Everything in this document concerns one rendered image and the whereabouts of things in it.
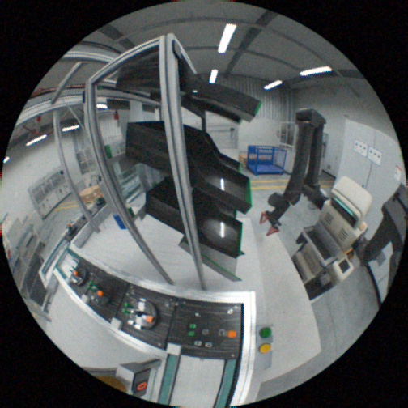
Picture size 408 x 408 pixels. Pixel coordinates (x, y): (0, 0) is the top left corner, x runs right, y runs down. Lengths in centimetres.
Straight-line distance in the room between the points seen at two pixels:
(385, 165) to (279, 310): 278
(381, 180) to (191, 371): 313
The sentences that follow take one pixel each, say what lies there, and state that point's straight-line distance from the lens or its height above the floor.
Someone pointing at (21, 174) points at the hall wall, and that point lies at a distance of 1087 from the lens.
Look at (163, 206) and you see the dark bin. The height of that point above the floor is 134.
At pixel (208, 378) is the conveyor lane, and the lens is 63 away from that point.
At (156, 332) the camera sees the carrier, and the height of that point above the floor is 97.
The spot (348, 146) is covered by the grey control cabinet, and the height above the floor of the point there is 168.
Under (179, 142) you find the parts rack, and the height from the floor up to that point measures 148.
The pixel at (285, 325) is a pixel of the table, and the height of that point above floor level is 86.
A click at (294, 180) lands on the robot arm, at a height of 130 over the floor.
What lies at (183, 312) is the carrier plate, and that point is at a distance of 53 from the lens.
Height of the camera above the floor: 149
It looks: 34 degrees down
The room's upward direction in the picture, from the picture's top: 5 degrees counter-clockwise
